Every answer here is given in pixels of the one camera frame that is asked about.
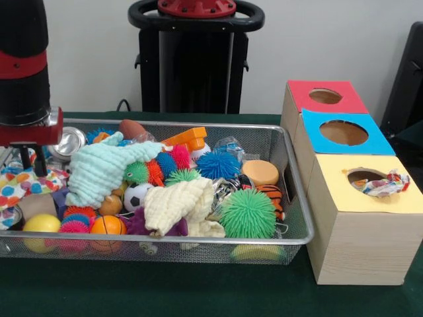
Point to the white patterned cloth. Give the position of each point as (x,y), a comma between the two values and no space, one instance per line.
(380,185)

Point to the wooden box with three holes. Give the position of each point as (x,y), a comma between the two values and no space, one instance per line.
(363,244)

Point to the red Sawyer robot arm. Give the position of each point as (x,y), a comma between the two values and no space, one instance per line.
(23,66)

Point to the pink spiky ball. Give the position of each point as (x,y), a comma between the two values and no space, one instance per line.
(74,226)

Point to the black upright panel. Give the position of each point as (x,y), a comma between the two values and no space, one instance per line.
(406,86)

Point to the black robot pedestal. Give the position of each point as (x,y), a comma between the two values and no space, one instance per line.
(192,66)

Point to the clear mesh bin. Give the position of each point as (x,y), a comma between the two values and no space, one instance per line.
(294,191)

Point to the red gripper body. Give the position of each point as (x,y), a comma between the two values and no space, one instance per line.
(30,135)

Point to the small soccer ball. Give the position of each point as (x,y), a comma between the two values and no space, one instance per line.
(136,197)

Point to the cream yellow cloth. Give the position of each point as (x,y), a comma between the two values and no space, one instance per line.
(173,206)

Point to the orange plastic toy brick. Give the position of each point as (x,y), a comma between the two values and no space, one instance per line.
(187,137)

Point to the green spiky ball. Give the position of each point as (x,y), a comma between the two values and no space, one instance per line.
(248,212)

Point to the silver drink can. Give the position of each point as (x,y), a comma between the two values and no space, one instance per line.
(69,142)

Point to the tan round wooden block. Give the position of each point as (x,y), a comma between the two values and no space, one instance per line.
(260,173)

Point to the mint green cloth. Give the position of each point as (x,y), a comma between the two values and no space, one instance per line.
(102,173)

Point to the dark green tablecloth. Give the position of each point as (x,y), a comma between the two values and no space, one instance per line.
(165,290)

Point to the blue spiky ball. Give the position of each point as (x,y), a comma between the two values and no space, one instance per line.
(218,165)

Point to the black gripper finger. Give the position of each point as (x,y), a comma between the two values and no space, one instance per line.
(26,158)
(41,160)

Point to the polka-dot cloth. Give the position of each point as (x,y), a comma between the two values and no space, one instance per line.
(23,185)

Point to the small orange basketball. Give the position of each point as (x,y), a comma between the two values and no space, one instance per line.
(108,226)

